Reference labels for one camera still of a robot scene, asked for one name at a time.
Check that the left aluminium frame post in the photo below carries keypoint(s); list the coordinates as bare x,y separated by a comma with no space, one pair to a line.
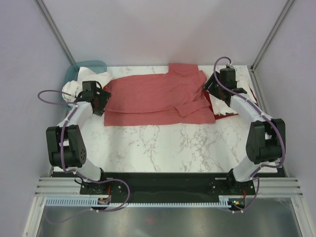
54,29

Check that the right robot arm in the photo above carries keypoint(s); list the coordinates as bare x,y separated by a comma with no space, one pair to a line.
266,137

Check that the folded white printed t-shirt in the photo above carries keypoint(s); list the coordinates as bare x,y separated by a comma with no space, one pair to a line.
245,83

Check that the aluminium front rail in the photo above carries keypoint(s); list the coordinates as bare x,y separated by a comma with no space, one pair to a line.
268,187

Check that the teal plastic basket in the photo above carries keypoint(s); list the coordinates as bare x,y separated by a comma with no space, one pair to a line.
73,70

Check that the salmon pink t-shirt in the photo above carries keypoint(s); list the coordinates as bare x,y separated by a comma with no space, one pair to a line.
159,99

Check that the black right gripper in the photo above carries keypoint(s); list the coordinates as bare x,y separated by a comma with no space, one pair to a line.
211,88

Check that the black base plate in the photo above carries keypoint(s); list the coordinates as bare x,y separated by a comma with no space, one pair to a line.
167,187

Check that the folded red t-shirt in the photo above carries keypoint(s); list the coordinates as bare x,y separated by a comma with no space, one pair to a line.
222,116

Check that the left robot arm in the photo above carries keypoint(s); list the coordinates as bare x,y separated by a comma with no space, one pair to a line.
65,145

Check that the crumpled white t-shirt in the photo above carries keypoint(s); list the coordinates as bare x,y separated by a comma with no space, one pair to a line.
72,88

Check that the white slotted cable duct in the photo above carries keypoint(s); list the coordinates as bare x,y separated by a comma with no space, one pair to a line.
97,202

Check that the aluminium frame post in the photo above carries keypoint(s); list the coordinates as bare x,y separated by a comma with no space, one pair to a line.
54,29
272,33

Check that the right aluminium frame post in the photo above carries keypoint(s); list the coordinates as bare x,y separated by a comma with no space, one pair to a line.
272,33

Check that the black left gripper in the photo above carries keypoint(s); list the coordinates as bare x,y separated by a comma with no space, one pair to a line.
104,97

